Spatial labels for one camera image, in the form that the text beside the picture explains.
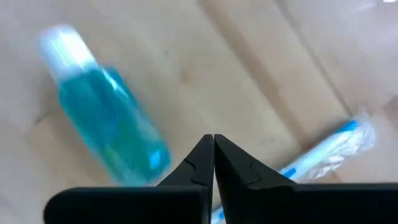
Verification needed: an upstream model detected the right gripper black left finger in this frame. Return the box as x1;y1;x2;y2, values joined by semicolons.
43;133;216;224

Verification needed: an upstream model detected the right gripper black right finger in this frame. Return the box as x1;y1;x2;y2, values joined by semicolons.
213;133;398;224

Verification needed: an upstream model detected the blue white toothbrush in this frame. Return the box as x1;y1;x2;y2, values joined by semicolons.
211;118;377;224

